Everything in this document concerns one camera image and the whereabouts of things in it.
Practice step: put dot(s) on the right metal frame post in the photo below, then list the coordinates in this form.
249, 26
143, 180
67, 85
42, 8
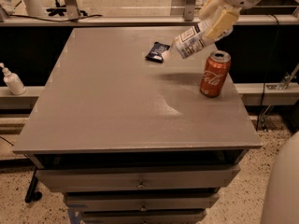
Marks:
189, 10

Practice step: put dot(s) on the grey drawer cabinet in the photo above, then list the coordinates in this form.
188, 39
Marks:
106, 107

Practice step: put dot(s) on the red coke can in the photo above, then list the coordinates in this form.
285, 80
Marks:
216, 70

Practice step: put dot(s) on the top grey drawer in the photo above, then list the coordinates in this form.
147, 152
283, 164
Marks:
142, 178

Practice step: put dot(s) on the middle grey drawer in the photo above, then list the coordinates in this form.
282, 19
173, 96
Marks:
141, 202

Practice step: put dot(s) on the bottom grey drawer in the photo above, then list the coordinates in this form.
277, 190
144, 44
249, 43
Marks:
190, 216

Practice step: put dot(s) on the grey drawer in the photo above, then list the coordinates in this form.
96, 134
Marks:
190, 216
142, 178
141, 202

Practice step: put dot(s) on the metal frame post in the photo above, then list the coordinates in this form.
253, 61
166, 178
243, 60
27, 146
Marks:
189, 10
72, 10

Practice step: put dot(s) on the black caster wheel leg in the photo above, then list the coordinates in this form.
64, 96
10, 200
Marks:
32, 195

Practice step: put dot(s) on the left metal frame post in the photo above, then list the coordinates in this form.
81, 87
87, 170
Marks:
72, 10

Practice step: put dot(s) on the white pump dispenser bottle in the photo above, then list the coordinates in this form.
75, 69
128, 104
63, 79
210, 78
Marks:
12, 81

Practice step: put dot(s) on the dark blue snack packet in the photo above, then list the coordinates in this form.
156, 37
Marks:
155, 54

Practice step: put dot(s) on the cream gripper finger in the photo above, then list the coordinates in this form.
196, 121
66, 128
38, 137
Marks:
222, 21
210, 10

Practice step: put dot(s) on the clear plastic water bottle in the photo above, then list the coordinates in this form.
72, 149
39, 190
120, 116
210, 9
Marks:
192, 40

